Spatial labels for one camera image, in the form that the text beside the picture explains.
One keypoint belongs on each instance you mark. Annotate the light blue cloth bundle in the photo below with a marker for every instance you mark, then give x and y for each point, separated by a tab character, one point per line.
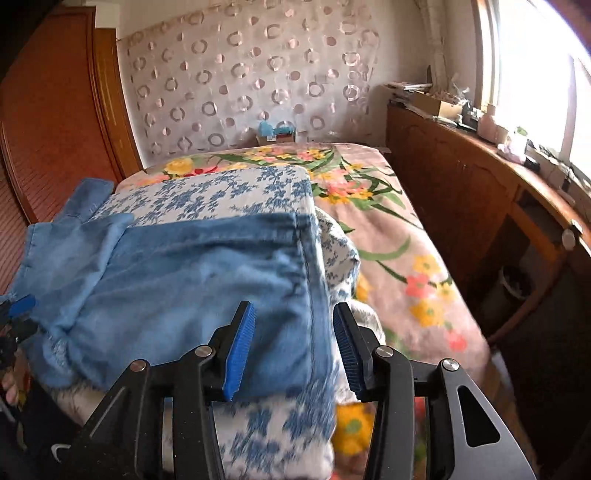
274	128

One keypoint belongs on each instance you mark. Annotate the wooden framed window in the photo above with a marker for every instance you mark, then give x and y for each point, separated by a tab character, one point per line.
531	69

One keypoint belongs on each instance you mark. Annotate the white wrapped pipe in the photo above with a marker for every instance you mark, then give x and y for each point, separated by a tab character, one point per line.
436	41

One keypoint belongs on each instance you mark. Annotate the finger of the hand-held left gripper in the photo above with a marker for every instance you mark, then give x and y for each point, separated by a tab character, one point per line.
23	328
21	305

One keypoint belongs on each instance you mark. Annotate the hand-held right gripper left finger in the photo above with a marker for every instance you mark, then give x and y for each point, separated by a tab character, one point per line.
240	350

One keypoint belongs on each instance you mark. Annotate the circle patterned wall curtain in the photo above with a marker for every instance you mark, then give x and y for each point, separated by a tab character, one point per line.
254	78

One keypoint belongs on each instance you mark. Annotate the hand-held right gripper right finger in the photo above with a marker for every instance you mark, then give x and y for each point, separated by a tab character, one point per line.
346	353

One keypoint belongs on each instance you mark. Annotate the small cardboard box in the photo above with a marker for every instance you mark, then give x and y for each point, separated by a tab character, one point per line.
277	138

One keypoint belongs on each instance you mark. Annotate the open cardboard box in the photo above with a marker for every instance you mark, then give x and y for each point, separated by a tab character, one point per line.
438	106

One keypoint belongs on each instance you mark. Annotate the white round knob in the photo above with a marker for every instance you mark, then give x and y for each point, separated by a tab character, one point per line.
569	238

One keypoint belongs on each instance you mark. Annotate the wooden slatted wardrobe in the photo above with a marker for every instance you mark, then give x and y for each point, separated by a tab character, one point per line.
46	115

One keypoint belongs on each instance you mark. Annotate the dark waste bin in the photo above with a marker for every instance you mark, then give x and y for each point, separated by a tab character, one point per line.
513	286

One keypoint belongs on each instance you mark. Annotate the pink floral blanket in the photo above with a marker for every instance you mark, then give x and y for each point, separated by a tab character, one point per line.
415	249

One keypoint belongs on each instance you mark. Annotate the black logo clothing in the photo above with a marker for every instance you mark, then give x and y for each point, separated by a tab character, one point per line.
51	434

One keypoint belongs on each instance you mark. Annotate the blue denim pants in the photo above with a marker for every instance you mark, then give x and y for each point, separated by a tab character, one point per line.
184	295

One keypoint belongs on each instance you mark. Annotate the long wooden cabinet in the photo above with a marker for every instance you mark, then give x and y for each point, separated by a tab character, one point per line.
452	184

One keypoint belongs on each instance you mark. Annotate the white plastic bag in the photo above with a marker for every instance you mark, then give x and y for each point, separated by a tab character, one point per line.
513	146

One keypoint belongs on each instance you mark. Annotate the person's left hand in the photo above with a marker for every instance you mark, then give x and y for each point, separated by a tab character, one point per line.
9	392

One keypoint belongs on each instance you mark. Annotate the pink plastic jug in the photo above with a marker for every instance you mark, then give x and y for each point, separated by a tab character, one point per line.
491	122

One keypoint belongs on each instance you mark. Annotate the stack of papers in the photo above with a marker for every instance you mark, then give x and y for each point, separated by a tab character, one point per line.
406	92

